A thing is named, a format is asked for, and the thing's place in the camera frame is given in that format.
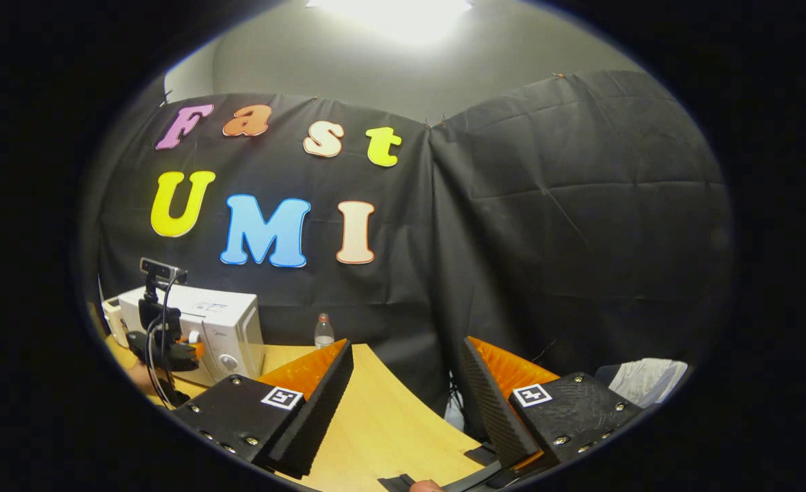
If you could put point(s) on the large ceiling light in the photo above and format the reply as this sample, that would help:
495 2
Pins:
392 17

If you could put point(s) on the white toaster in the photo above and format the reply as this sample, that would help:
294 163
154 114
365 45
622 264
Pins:
112 320

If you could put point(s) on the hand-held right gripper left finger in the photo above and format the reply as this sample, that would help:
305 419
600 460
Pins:
320 403

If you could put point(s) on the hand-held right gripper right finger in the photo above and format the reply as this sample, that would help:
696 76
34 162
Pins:
495 410

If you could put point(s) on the clear plastic water bottle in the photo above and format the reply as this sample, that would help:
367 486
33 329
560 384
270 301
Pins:
324 333

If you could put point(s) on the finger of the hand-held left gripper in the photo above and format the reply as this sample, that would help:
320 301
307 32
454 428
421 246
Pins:
192 351

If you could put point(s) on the black backdrop cloth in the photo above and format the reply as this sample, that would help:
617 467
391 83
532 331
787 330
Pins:
567 205

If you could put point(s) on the white microwave oven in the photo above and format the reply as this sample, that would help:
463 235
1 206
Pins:
228 321

